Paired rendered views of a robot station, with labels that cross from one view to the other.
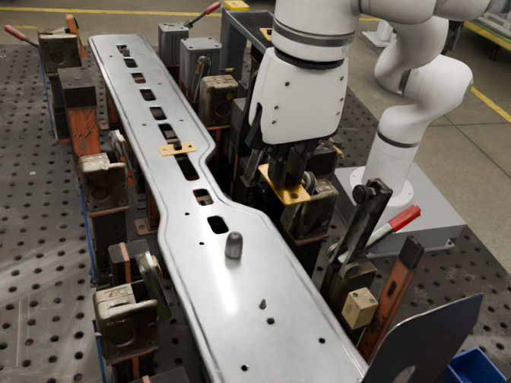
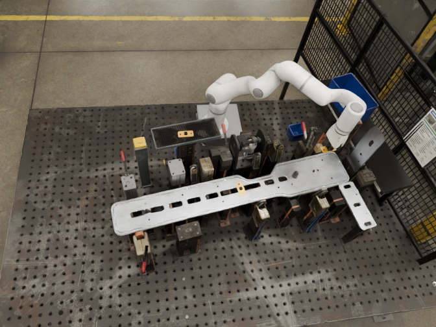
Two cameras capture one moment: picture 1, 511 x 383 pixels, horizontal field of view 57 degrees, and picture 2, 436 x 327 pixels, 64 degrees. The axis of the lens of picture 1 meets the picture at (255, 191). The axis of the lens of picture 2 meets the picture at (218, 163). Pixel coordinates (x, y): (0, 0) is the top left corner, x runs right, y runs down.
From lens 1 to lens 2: 189 cm
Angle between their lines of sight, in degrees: 57
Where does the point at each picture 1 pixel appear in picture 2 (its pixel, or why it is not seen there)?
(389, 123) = (222, 109)
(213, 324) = (320, 183)
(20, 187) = (196, 282)
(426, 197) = not seen: hidden behind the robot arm
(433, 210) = (229, 111)
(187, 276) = (305, 189)
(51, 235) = (230, 261)
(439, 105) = not seen: hidden behind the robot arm
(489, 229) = (145, 82)
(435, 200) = not seen: hidden behind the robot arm
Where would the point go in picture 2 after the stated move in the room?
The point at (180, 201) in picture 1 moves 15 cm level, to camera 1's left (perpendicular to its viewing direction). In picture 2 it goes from (272, 189) to (269, 213)
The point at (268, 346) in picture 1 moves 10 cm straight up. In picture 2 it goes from (325, 172) to (331, 163)
